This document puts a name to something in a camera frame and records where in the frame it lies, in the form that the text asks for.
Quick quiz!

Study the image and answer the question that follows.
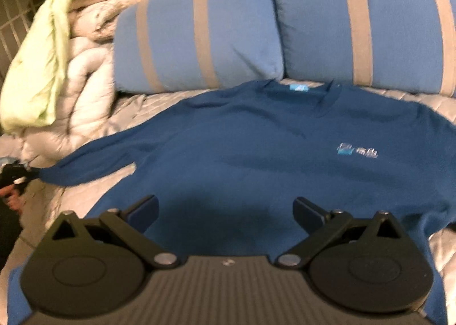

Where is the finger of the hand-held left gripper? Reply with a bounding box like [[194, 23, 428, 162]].
[[0, 164, 37, 187]]

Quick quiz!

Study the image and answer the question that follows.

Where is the blue grey-striped pillow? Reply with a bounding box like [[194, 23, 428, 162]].
[[113, 0, 286, 95], [270, 0, 456, 98]]

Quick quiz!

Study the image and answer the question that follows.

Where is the person's left hand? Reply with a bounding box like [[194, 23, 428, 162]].
[[0, 186, 24, 211]]

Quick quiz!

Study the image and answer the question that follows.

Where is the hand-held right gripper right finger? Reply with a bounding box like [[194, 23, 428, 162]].
[[277, 197, 410, 269]]

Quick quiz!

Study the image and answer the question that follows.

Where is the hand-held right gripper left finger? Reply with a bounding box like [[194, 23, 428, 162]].
[[50, 194, 178, 269]]

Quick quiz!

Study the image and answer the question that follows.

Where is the white quilted duvet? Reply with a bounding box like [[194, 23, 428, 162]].
[[21, 1, 119, 165]]

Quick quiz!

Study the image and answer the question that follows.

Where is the window grille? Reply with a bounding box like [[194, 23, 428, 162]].
[[0, 0, 40, 80]]

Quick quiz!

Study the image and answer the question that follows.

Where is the blue sweater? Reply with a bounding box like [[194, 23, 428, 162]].
[[7, 79, 456, 325]]

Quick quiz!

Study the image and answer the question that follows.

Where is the light green duvet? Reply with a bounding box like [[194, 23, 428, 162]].
[[0, 0, 145, 132]]

